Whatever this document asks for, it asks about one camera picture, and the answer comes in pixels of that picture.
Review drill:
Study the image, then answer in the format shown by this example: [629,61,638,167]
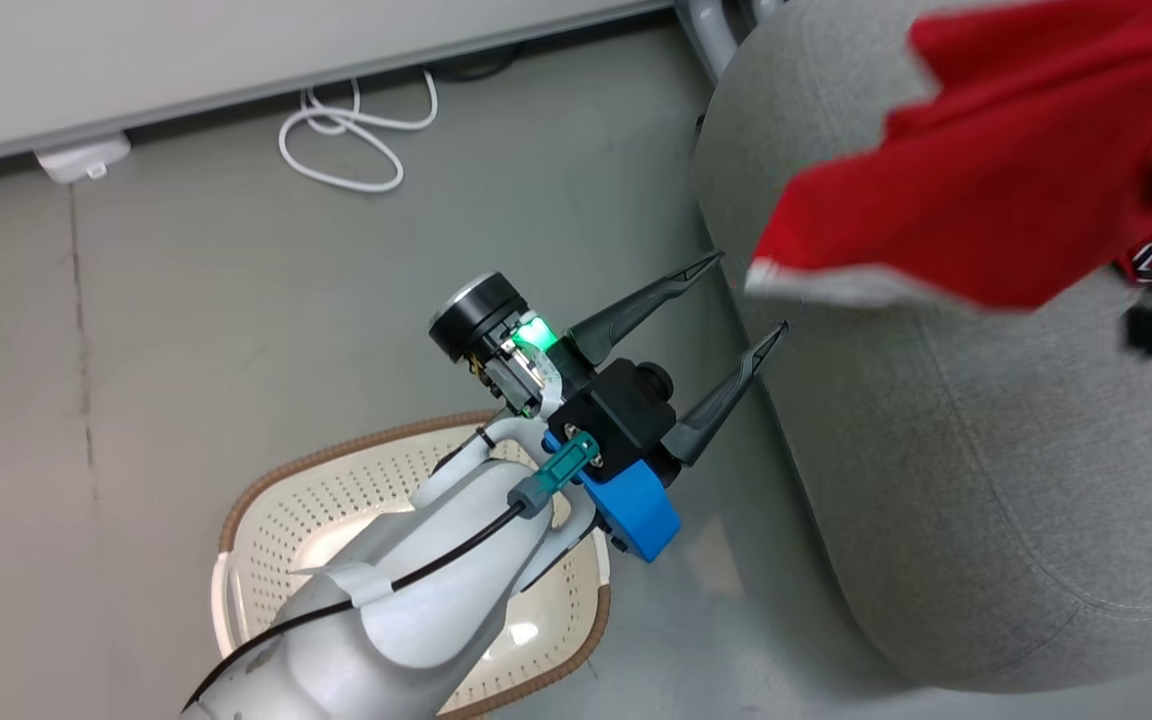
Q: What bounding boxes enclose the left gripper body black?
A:
[428,271,684,491]

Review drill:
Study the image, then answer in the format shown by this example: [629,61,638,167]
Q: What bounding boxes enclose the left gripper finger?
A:
[566,250,725,368]
[659,320,790,469]

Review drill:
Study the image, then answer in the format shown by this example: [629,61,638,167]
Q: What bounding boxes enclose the red basketball jersey white trim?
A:
[744,0,1152,313]

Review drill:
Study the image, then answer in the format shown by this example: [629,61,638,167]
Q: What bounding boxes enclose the grey fabric sofa seat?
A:
[693,0,1152,697]

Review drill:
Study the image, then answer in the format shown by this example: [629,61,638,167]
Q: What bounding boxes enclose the beige perforated laundry basket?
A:
[211,410,613,720]

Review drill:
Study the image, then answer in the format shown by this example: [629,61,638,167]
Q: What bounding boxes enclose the curved grey partition leg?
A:
[678,0,787,83]

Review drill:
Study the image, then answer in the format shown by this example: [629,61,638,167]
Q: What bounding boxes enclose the white tape strip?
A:
[289,561,399,609]

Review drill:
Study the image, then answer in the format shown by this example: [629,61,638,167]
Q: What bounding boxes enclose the wide white partition panel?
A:
[0,0,679,173]

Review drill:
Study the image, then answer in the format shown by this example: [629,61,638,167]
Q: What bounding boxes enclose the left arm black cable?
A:
[181,430,603,713]

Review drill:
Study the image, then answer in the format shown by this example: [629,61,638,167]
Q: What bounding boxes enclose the black cable under panel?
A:
[424,40,529,83]

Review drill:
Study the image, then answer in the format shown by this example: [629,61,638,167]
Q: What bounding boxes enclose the white looped floor cable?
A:
[277,67,440,194]

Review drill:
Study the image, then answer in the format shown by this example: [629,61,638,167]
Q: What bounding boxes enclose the white floor bracket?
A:
[33,132,133,187]

